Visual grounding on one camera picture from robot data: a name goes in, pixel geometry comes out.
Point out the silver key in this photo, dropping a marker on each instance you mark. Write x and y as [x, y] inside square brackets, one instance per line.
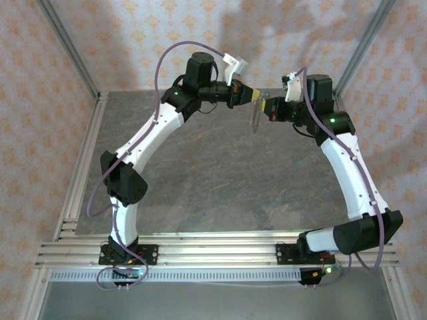
[265, 94]

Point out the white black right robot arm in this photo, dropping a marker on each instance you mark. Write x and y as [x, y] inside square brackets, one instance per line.
[347, 173]

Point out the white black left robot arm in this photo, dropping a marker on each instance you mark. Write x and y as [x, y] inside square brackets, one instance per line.
[150, 133]

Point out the small circuit board green LED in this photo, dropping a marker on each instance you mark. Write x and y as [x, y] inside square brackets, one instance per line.
[133, 274]
[315, 274]

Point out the aluminium frame post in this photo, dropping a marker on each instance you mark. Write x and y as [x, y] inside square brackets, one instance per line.
[363, 46]
[70, 46]

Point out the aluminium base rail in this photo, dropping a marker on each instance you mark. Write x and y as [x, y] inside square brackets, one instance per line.
[217, 253]

